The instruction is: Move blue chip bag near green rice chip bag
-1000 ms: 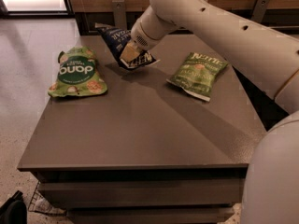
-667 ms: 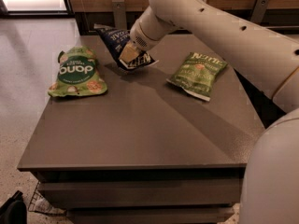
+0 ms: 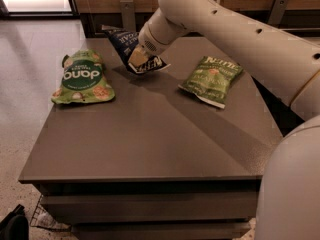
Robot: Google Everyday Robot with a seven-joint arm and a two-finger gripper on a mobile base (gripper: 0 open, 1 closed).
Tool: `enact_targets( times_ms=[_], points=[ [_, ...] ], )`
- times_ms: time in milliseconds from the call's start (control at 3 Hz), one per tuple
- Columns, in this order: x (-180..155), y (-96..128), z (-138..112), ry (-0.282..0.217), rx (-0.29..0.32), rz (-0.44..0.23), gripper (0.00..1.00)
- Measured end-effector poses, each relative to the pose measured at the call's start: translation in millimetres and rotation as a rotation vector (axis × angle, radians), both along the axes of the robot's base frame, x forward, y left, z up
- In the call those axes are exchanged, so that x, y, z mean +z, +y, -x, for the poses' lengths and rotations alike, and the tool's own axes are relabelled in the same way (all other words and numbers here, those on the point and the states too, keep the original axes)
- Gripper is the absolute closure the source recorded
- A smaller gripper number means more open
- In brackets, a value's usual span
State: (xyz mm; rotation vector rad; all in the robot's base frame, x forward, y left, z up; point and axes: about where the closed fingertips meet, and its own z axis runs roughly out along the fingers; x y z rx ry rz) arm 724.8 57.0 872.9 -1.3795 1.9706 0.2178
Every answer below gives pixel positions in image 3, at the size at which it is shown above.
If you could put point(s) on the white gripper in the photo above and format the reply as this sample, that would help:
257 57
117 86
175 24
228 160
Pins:
149 42

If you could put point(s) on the blue Kettle chip bag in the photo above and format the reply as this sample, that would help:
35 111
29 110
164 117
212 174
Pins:
125 42

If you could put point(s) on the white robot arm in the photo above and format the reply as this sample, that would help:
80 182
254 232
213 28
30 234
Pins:
289 198

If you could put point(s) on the green Dang rice chip bag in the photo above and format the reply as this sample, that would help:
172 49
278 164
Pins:
83 80

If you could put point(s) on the green Kettle jalapeno chip bag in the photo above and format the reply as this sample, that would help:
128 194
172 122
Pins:
211 80

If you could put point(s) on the black bag on floor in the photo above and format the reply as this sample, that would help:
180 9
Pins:
15 225

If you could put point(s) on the grey drawer cabinet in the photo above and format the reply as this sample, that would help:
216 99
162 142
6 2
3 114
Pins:
154 138

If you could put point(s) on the upper grey drawer front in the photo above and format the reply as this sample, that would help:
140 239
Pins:
151 207

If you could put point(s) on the grey drawer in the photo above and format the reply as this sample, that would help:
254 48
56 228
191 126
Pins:
180 231
151 207

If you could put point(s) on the lower grey drawer front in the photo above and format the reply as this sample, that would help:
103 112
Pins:
180 231

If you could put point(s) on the left metal wall bracket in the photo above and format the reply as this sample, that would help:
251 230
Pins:
128 15

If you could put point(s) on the metal wall bracket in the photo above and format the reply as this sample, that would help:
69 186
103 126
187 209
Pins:
128 15
276 12

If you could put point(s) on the right metal wall bracket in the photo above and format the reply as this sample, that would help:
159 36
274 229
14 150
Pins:
276 12

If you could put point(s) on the wire basket on floor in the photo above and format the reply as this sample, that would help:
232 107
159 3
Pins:
43 220

